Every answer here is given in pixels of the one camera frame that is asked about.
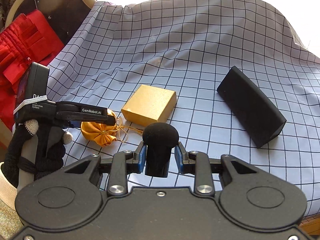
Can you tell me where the black foam mushroom-shaped cover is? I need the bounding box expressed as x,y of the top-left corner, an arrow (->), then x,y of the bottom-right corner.
142,122 -> 179,178

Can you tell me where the cream framed headboard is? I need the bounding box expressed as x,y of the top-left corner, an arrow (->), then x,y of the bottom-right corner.
5,0 -> 97,45

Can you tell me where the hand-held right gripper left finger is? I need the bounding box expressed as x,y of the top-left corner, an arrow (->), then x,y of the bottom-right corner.
64,141 -> 148,197

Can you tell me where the black triangular case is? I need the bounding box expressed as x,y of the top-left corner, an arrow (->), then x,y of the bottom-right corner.
216,66 -> 287,148

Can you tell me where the orange drawstring pouch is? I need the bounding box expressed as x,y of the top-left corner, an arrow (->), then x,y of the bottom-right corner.
81,110 -> 144,148

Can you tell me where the grey checked bed sheet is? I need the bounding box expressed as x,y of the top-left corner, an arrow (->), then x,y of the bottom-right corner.
10,0 -> 320,217

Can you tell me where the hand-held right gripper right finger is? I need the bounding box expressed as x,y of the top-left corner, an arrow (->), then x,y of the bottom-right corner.
174,141 -> 258,197

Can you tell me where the person's left hand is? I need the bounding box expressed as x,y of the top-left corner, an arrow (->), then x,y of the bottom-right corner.
4,119 -> 73,188

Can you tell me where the gold cardboard box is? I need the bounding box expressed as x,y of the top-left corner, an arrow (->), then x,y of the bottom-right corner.
121,84 -> 177,127

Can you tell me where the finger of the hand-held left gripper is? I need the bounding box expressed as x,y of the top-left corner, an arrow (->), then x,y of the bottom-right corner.
55,101 -> 117,128

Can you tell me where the red fabric bag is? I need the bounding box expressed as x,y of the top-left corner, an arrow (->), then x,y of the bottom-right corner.
0,10 -> 65,130

